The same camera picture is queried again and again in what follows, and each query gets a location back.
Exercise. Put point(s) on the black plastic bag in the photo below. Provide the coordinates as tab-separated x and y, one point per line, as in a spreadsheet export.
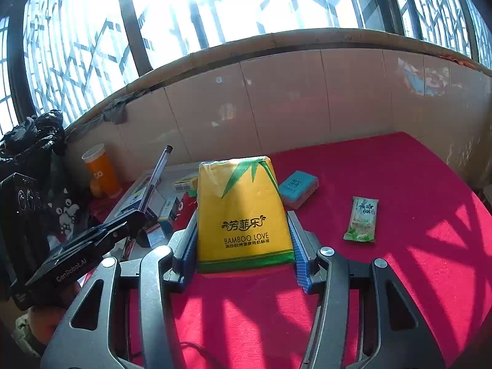
34	138

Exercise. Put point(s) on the white and blue box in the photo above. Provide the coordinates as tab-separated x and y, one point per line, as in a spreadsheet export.
155	236

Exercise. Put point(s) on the small teal and white box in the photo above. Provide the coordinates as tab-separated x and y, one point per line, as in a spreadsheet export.
169	209

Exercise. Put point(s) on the green snack packet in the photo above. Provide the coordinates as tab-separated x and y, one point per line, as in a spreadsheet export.
361	219

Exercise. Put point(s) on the person's left hand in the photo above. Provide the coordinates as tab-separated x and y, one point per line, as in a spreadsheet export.
46	323

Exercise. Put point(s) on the yellow and white box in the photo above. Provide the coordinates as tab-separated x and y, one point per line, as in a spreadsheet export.
186	183

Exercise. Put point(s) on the black patterned bag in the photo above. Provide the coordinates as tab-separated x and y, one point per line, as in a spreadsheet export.
65	207

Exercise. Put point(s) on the red tablecloth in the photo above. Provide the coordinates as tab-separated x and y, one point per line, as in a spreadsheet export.
384	276

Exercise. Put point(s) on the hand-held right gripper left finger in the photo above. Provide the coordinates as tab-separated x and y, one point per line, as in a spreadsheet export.
188	250

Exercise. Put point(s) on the window with metal grille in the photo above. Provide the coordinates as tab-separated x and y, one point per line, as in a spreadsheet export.
246	7

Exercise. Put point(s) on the white cardboard tray box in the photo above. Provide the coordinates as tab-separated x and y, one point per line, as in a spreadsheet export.
169	171

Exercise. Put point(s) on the orange paper cup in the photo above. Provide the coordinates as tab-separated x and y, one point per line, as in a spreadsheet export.
102	176

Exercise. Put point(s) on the long white sealant box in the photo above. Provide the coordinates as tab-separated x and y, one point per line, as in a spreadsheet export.
134	196

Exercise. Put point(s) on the wall sticker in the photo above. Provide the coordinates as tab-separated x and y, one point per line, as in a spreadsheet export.
422	78

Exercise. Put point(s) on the grey cloth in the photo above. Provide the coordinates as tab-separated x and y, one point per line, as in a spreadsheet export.
115	111

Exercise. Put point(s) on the red chili plush toy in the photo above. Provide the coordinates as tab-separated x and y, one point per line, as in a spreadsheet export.
186	207

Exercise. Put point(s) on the black pen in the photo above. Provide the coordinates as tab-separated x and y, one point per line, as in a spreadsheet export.
155	178

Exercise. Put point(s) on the yellow tissue pack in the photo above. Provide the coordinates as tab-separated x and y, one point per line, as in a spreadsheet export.
242	215

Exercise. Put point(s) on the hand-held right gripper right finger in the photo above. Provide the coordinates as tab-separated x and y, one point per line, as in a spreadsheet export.
301	265

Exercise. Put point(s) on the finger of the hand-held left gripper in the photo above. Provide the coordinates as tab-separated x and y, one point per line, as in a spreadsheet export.
96	238

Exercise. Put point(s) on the small orange bottle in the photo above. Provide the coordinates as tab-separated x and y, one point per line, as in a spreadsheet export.
94	189

